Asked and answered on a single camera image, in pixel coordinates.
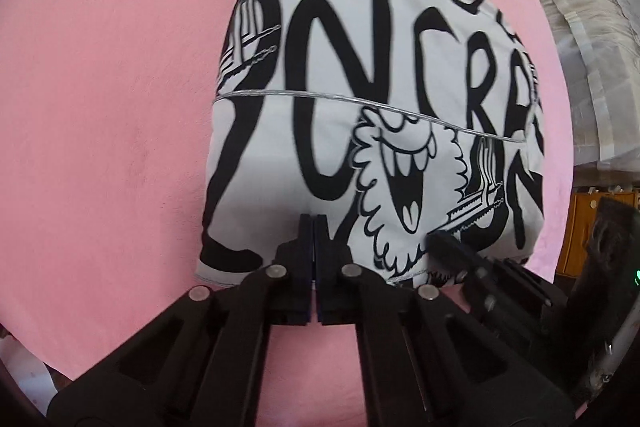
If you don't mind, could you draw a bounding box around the pink bed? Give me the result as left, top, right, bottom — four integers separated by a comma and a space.
0, 0, 576, 383

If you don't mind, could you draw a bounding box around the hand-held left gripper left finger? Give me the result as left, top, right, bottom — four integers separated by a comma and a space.
47, 215, 314, 427

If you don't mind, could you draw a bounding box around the white bedside furniture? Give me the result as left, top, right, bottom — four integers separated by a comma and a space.
0, 332, 58, 408

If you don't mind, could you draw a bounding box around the wooden drawer cabinet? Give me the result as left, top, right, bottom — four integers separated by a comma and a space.
556, 187, 640, 279

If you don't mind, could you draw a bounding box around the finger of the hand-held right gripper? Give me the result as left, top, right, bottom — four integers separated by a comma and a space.
428, 231, 502, 314
494, 259, 554, 309

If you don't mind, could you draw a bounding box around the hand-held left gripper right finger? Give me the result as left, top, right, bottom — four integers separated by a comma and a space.
313, 214, 576, 427

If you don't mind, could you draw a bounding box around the white black printed hooded jacket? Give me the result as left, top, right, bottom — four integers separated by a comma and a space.
194, 0, 546, 290

